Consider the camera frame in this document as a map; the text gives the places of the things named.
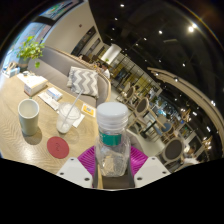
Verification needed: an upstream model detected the pale green mug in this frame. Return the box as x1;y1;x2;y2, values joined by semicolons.
17;98;40;137

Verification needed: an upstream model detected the flat round red coaster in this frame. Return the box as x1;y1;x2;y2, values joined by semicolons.
46;136;70;160

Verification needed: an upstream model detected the group of dining chairs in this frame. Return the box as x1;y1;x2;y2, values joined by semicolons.
116;84;214;168

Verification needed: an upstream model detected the grey chevron cushion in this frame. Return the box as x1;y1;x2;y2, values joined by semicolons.
66;65;100;99

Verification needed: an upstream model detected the group of ceiling lights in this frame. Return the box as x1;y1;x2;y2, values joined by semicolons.
118;3;201;68

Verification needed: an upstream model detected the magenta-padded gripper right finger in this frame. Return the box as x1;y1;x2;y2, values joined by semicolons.
127;145;172;190

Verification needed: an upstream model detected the clear plastic water bottle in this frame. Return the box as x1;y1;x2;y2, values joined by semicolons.
94;101;132;178

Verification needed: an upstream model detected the green potted plant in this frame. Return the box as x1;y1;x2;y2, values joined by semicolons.
15;35;46;69

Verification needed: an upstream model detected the blue white tissue pack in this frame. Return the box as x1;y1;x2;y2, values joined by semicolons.
45;87;64;102

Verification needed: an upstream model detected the framed wall poster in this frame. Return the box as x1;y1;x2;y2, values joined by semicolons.
41;0;81;20

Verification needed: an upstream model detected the beige tissue box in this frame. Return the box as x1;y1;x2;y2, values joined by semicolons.
23;74;49;98

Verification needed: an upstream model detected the white printed leaflet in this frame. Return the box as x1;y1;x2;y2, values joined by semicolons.
37;91;61;111

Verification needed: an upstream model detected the yellow table card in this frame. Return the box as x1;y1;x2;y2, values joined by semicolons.
81;103;98;118

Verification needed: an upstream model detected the white paper napkin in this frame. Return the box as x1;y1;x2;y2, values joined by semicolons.
71;113;86;129

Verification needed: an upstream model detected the grey upholstered sofa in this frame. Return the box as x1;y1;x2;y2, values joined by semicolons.
27;45;112;108

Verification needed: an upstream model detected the person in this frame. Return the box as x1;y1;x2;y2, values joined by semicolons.
99;61;112;80

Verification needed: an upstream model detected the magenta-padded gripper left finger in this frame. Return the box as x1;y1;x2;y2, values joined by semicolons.
55;145;104;190

